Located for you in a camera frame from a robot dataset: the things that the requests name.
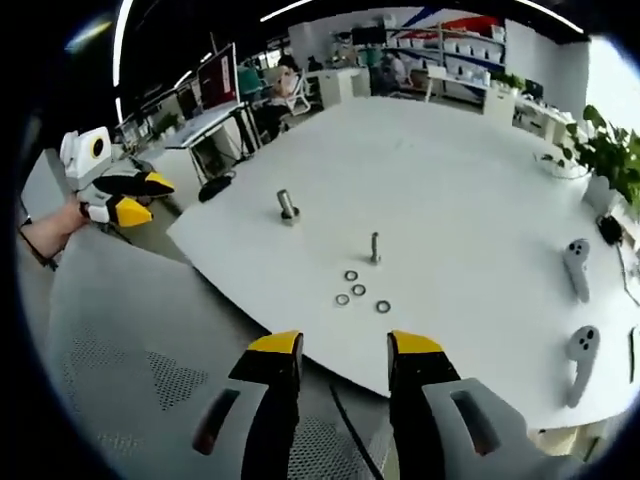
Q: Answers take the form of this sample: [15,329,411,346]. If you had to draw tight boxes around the white handheld controller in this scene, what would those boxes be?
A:
[562,238,592,303]
[564,325,601,407]

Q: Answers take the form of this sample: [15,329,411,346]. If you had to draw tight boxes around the white cabinet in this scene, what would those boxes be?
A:
[319,67,372,109]

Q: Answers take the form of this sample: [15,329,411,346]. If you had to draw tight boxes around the small black device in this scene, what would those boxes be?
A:
[597,214,623,246]

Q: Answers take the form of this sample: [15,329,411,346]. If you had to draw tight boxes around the white storage shelf unit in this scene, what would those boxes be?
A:
[384,19,507,101]

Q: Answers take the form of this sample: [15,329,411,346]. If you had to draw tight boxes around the grey mesh chair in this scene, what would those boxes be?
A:
[44,229,401,480]

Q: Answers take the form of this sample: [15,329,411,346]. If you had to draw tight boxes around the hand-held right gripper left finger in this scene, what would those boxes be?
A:
[174,329,305,480]

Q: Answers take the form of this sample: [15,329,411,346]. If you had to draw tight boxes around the person's left hand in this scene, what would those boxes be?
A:
[22,197,90,260]

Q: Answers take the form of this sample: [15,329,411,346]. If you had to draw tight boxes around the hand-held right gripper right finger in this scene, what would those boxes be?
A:
[387,329,584,480]

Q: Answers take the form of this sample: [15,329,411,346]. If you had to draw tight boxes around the white office chair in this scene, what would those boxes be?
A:
[279,69,324,116]

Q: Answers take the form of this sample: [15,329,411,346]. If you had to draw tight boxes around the black pouch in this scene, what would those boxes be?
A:
[198,177,234,204]

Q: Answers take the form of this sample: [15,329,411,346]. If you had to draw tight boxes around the large steel threaded stud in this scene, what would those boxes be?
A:
[276,188,302,227]

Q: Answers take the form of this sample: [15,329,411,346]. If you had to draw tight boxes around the white side counter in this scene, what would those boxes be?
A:
[484,87,576,146]

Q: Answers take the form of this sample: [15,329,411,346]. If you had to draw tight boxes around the black wrist strap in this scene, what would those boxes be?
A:
[19,217,59,271]

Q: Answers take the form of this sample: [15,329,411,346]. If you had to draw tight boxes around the tilted white desk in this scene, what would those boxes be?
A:
[164,102,247,149]

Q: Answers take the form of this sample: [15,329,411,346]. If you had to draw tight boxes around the potted green plant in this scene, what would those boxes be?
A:
[542,104,640,221]

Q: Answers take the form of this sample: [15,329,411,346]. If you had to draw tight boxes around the curved ceiling light strip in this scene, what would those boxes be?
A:
[113,0,135,90]

